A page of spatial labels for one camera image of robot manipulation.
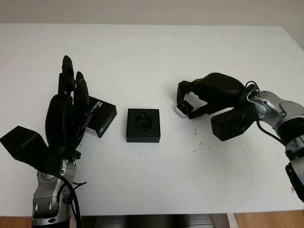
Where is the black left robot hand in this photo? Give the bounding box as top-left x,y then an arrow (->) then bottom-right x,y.
45,56 -> 90,156

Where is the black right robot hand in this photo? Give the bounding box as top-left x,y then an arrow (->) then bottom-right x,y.
177,72 -> 250,119

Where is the small silver depth camera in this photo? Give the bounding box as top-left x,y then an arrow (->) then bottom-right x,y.
175,94 -> 202,119

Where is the black RealSense box lid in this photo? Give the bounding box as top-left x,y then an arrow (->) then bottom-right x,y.
84,95 -> 118,139

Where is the dark grey robot torso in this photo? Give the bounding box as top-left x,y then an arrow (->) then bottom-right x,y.
80,215 -> 224,228

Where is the white table leg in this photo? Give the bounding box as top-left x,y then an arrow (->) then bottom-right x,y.
227,213 -> 238,228

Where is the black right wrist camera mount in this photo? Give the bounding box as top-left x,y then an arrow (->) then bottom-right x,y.
210,104 -> 258,143

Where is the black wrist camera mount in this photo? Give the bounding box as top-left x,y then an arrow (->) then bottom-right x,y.
0,125 -> 62,173
210,104 -> 258,143

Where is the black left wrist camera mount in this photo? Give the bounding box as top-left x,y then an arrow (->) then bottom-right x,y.
0,125 -> 62,173

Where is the black camera box base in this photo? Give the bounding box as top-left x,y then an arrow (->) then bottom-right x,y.
126,108 -> 162,143

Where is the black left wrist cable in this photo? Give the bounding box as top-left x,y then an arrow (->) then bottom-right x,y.
51,173 -> 87,228

